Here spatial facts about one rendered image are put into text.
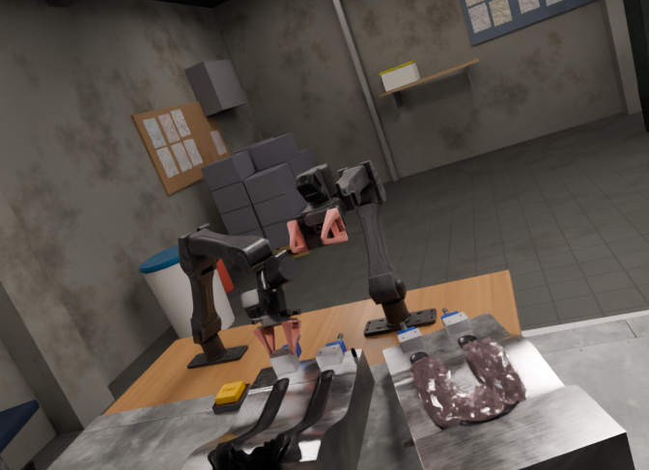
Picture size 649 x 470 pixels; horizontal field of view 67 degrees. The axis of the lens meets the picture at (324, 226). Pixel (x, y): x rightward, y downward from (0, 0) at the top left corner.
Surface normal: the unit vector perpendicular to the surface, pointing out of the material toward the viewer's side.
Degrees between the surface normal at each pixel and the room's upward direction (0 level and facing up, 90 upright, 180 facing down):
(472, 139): 90
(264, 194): 90
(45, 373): 90
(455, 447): 0
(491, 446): 0
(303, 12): 90
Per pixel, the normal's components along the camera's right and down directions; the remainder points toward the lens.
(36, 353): -0.26, 0.33
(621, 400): -0.34, -0.91
